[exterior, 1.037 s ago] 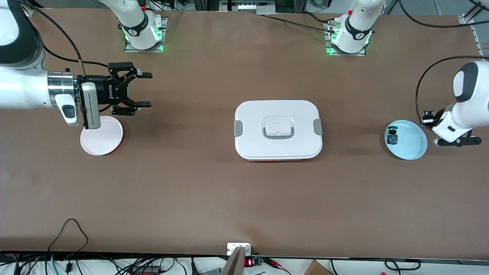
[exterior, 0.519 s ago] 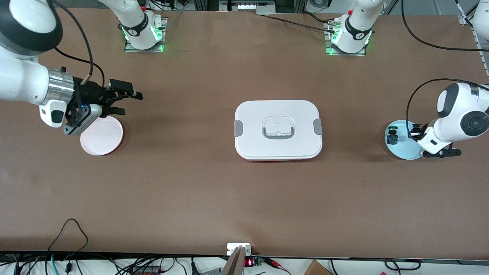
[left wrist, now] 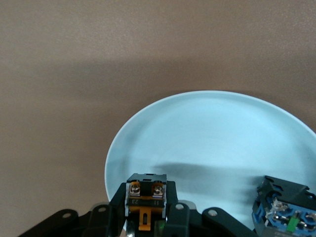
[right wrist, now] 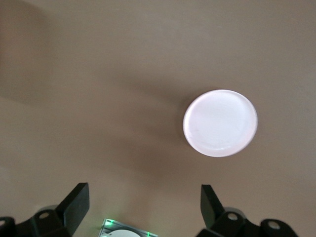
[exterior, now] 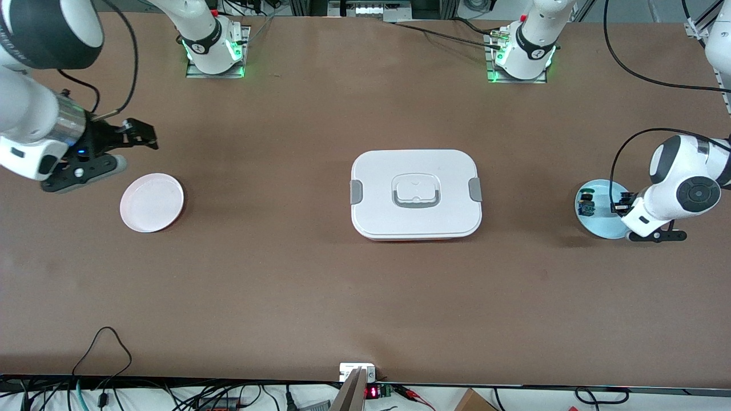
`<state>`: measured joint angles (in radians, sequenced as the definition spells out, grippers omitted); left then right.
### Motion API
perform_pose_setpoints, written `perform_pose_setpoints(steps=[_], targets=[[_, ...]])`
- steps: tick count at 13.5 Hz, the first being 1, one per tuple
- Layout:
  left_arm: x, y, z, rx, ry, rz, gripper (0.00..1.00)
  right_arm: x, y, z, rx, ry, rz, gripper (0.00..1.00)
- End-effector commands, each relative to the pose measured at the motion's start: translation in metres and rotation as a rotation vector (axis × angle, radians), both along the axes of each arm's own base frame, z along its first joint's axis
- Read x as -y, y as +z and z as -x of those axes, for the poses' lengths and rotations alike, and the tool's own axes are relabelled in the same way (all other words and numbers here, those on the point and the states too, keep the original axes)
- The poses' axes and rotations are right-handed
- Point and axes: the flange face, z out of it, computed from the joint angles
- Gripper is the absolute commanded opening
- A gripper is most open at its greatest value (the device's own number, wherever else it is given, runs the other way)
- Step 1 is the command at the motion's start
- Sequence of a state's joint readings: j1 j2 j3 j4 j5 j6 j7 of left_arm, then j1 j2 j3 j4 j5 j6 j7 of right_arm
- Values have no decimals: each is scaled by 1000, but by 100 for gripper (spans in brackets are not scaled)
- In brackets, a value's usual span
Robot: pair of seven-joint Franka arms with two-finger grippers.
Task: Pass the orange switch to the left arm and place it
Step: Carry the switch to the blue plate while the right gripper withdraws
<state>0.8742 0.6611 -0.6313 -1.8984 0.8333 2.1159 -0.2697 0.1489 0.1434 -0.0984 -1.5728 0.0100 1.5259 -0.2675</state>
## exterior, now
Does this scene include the grey aluminium beam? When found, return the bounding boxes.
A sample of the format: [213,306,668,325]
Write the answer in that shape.
[330,368,367,411]

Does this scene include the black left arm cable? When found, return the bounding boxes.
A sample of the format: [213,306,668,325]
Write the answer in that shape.
[604,0,731,200]

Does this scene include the red clip test leads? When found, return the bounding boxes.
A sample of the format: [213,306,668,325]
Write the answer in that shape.
[394,385,436,411]

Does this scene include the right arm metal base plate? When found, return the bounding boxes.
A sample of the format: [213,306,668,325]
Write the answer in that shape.
[186,26,251,79]

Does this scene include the aluminium frame with white panel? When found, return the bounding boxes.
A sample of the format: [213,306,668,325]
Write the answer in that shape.
[327,0,413,23]

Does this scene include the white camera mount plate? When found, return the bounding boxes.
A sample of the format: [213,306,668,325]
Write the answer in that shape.
[339,363,377,382]

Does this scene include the brown cardboard box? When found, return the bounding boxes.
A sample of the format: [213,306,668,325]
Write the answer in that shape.
[454,388,499,411]

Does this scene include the black cable to arm base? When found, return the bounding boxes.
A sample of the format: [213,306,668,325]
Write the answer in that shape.
[394,17,503,49]

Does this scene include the white lunch box grey clips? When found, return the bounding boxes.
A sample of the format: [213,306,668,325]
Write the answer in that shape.
[350,150,483,241]

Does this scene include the thin black looped cable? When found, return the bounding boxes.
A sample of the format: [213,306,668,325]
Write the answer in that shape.
[71,327,133,394]

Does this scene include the black cable loop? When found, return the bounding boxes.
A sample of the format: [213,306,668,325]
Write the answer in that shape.
[574,387,630,407]

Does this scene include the black power strip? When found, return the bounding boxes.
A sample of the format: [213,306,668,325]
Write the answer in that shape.
[194,397,240,411]

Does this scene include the pink round plate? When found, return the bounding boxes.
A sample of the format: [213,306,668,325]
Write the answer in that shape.
[120,173,184,233]

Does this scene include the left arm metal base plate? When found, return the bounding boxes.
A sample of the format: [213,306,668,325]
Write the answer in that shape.
[485,31,548,84]

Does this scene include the light blue round plate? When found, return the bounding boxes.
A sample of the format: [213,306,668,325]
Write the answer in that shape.
[575,179,636,239]

